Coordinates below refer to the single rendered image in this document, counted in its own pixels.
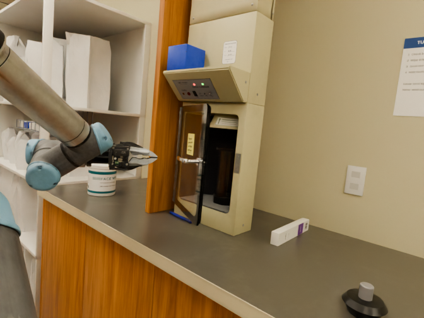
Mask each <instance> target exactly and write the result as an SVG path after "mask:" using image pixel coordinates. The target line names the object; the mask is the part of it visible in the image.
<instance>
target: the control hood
mask: <svg viewBox="0 0 424 318"><path fill-rule="evenodd" d="M163 74H164V76H165V77H166V79H167V81H168V83H169V85H170V86H171V88H172V89H173V91H174V93H175V95H176V97H177V98H178V100H179V101H183V102H237V103H246V102H247V97H248V91H249V79H250V73H249V72H247V71H244V70H241V69H238V68H235V67H233V66H215V67H207V68H192V69H178V70H169V71H164V72H163ZM205 78H210V80H211V82H212V84H213V86H214V88H215V90H216V92H217V94H218V96H219V98H220V99H182V97H181V95H180V93H179V91H178V90H177V88H176V86H175V85H174V83H173V81H172V80H192V79H205Z"/></svg>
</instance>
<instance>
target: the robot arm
mask: <svg viewBox="0 0 424 318"><path fill-rule="evenodd" d="M0 96H2V97H3V98H5V99H6V100H7V101H8V102H10V103H11V104H12V105H14V106H15V107H16V108H17V109H19V110H20V111H22V112H23V113H24V114H25V115H27V116H28V117H29V118H31V119H32V120H33V121H35V122H36V123H37V124H38V125H40V126H41V127H42V128H44V129H45V130H46V131H47V132H49V133H50V134H51V135H53V136H54V137H55V138H57V139H58V140H50V139H30V140H29V141H28V142H27V144H26V149H25V160H26V163H27V164H28V166H27V168H26V175H25V179H26V182H27V184H28V185H29V186H30V187H31V188H33V189H35V190H38V191H49V190H51V189H53V188H55V186H56V185H58V183H59V181H60V179H61V177H62V176H64V175H66V174H68V173H70V172H71V171H73V170H74V169H76V168H78V167H85V165H86V166H87V167H91V164H92V163H100V164H108V165H109V170H132V169H135V168H137V167H142V166H144V165H147V164H150V163H152V162H154V161H155V160H157V157H158V156H157V155H155V154H154V153H153V152H152V151H150V150H147V149H146V148H143V147H142V146H140V145H138V144H136V143H133V142H128V141H126V142H122V141H120V144H115V143H113V140H112V137H111V135H110V134H109V132H108V130H106V128H105V127H104V126H103V125H102V124H101V123H99V122H96V123H94V124H91V125H89V124H88V123H87V122H86V121H85V120H84V119H83V118H82V117H81V116H80V115H79V114H78V113H77V112H76V111H75V110H74V109H72V108H71V107H70V106H69V105H68V104H67V103H66V102H65V101H64V100H63V99H62V98H61V97H60V96H59V95H58V94H57V93H56V92H55V91H54V90H53V89H52V88H51V87H50V86H49V85H48V84H47V83H46V82H45V81H44V80H43V79H42V78H41V77H40V76H39V75H38V74H37V73H36V72H35V71H34V70H33V69H32V68H30V67H29V66H28V65H27V64H26V63H25V62H24V61H23V60H22V59H21V58H20V57H19V56H18V55H17V54H16V53H15V52H14V51H13V50H12V49H11V48H9V47H8V46H7V45H6V36H5V34H4V33H3V32H2V31H1V30H0ZM129 152H131V154H132V155H144V156H147V155H148V156H150V157H149V158H136V157H132V158H131V159H130V160H129V161H128V158H129ZM115 167H118V168H115ZM20 235H21V230H20V227H19V226H18V225H17V224H16V223H15V219H14V216H13V212H12V210H11V206H10V203H9V201H8V200H7V198H6V197H5V195H4V194H3V193H1V192H0V318H38V317H37V312H36V309H35V304H34V301H33V295H32V290H31V287H30V282H29V279H28V273H27V268H26V265H25V260H24V257H23V251H22V248H21V243H20Z"/></svg>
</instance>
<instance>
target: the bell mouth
mask: <svg viewBox="0 0 424 318"><path fill-rule="evenodd" d="M238 125H239V117H238V116H237V115H228V114H215V115H214V117H213V119H212V121H211V122H210V125H209V127H215V128H222V129H234V130H238Z"/></svg>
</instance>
